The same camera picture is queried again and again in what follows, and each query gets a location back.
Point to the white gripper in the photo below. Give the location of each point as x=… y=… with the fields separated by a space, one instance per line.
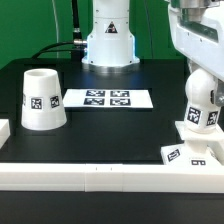
x=197 y=31

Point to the white lamp bulb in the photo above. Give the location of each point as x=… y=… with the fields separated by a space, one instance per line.
x=201 y=114

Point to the white lamp base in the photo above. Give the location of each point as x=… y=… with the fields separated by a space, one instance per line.
x=197 y=149

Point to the white lamp shade cone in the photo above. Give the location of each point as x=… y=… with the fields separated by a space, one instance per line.
x=42 y=107

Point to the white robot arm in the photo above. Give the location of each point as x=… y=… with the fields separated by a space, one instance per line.
x=111 y=44

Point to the white marker tag plate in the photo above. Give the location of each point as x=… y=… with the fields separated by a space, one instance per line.
x=111 y=98

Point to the white front rail fence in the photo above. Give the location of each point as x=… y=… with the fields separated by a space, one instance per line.
x=110 y=178

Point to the white left rail block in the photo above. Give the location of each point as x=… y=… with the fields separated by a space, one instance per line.
x=4 y=131

